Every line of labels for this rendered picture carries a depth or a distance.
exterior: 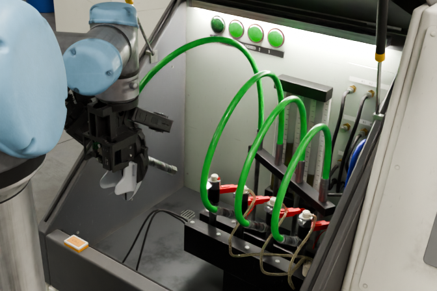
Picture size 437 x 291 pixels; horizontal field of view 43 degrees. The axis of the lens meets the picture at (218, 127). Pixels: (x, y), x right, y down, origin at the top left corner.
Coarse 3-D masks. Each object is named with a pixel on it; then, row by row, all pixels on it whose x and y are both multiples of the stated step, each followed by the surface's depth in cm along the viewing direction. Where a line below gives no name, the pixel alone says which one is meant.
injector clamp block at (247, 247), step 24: (192, 240) 134; (216, 240) 129; (240, 240) 129; (264, 240) 129; (216, 264) 132; (240, 264) 127; (264, 264) 123; (288, 264) 122; (240, 288) 130; (264, 288) 125; (288, 288) 121
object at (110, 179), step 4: (108, 172) 99; (112, 172) 100; (116, 172) 101; (120, 172) 101; (104, 176) 99; (108, 176) 99; (112, 176) 100; (116, 176) 101; (120, 176) 101; (100, 180) 98; (104, 180) 99; (108, 180) 100; (112, 180) 100; (116, 180) 101; (100, 184) 98; (104, 184) 99; (108, 184) 100; (112, 184) 101; (124, 196) 103
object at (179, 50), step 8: (200, 40) 121; (208, 40) 122; (216, 40) 123; (224, 40) 125; (232, 40) 126; (184, 48) 120; (240, 48) 128; (168, 56) 119; (176, 56) 119; (248, 56) 130; (160, 64) 118; (256, 64) 133; (152, 72) 118; (256, 72) 133; (144, 80) 118
